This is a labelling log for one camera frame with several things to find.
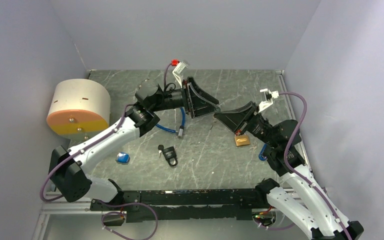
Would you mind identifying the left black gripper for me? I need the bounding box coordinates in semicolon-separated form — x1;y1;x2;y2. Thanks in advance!
150;76;220;118

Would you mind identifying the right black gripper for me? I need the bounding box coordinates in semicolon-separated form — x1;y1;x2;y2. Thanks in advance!
214;101;279;149

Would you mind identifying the small silver key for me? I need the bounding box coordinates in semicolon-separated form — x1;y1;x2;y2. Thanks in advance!
210;118;217;129

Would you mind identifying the blue cable lock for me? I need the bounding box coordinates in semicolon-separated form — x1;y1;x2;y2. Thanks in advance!
156;107;186;138

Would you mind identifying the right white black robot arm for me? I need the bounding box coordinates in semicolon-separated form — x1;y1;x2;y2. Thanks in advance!
214;100;364;240

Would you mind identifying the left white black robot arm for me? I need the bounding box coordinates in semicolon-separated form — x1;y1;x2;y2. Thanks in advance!
46;77;220;210

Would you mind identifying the black padlock key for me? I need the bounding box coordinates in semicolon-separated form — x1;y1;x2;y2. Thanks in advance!
157;144;164;158

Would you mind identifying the black padlock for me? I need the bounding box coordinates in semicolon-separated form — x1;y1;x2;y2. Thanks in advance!
162;146;178;167

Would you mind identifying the blue white round object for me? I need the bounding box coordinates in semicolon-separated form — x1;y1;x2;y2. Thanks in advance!
115;152;130;165

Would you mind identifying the beige yellow cylinder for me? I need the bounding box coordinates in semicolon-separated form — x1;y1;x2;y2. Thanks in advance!
46;78;111;141

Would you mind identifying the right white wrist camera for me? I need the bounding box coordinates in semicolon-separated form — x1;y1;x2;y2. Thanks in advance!
258;88;280;113

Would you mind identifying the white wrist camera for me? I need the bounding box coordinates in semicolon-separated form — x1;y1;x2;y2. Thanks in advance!
258;88;280;113
171;59;190;89

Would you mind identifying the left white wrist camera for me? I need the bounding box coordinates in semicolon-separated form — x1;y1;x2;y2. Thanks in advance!
171;59;190;89

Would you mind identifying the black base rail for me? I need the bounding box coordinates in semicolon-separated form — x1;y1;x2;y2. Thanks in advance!
90;188;274;223

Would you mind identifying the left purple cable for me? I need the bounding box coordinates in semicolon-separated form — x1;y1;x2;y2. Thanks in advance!
39;61;160;240

